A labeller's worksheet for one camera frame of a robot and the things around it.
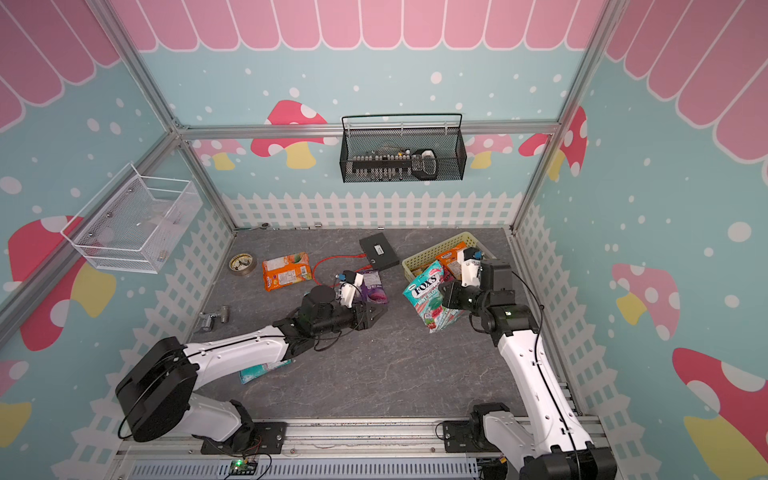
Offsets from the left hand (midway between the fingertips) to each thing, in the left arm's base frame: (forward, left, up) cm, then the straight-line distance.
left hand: (382, 312), depth 80 cm
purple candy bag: (+16, +5, -13) cm, 21 cm away
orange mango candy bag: (+27, -23, -11) cm, 37 cm away
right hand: (+5, -15, +7) cm, 17 cm away
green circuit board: (-33, +33, -18) cm, 50 cm away
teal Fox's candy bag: (+3, -12, +3) cm, 13 cm away
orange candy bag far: (+24, +36, -14) cm, 46 cm away
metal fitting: (+4, +56, -14) cm, 58 cm away
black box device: (+33, +3, -13) cm, 35 cm away
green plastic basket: (+29, -15, -10) cm, 34 cm away
